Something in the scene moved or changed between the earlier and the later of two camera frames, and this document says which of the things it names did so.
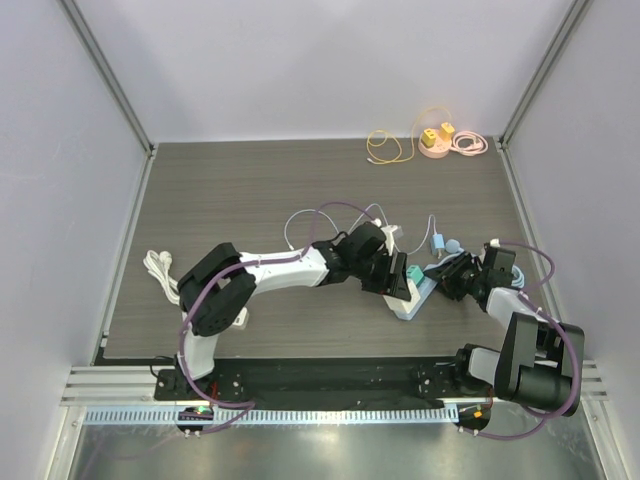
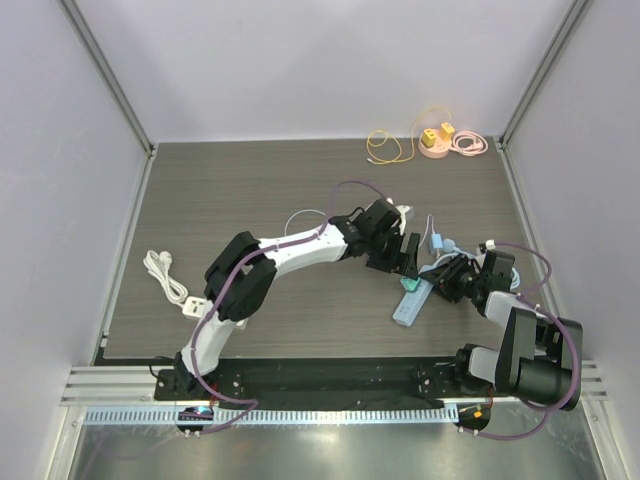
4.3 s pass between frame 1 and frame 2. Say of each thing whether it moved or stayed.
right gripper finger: stayed
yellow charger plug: stayed
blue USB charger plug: stayed
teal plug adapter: moved
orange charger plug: stayed
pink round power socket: stayed
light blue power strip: moved
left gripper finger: moved
